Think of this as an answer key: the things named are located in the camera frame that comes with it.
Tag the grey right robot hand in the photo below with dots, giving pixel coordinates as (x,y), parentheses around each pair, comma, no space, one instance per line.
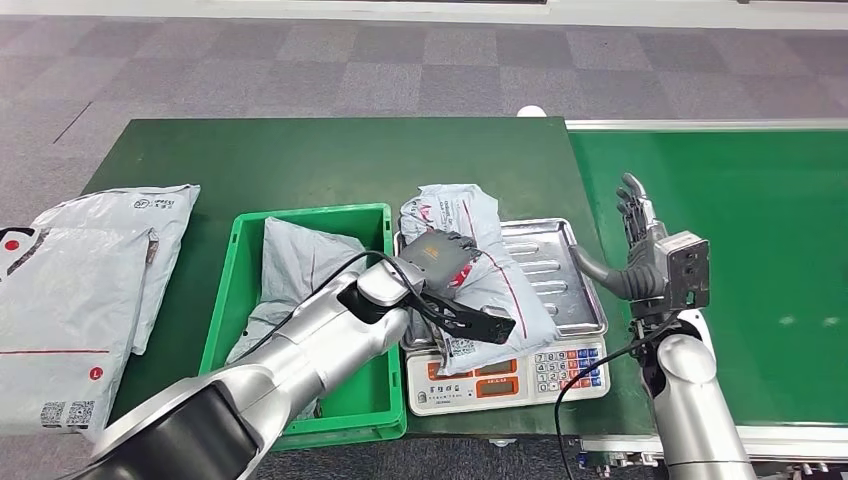
(646,278)

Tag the white table foot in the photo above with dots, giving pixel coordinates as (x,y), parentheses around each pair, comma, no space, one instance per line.
(502,441)

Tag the green plastic crate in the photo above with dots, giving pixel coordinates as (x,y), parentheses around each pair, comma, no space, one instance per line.
(371,397)

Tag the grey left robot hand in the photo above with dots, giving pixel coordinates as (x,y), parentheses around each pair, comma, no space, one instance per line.
(437,258)

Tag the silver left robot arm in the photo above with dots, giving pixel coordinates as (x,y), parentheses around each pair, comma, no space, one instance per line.
(285,371)

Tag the white round object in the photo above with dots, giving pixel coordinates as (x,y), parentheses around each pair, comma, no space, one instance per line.
(531,111)

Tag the large grey parcel QR codes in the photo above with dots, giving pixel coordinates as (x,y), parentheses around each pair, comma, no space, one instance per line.
(60,311)

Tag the white electronic scale steel tray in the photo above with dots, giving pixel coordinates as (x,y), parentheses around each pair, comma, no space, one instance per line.
(570,291)

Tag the grey courier bag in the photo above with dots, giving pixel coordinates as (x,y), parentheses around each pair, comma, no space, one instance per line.
(291,265)

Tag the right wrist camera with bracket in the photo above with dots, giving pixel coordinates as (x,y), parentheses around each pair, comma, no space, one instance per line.
(689,272)

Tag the grey parcel express logo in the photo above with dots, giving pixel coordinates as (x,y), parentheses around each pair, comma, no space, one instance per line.
(132,208)

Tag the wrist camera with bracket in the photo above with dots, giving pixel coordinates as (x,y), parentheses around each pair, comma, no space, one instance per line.
(689,272)
(477,324)

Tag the white courier bag red print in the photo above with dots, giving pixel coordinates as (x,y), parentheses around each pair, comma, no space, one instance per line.
(457,205)

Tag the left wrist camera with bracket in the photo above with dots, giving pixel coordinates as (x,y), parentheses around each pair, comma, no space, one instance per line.
(477,324)

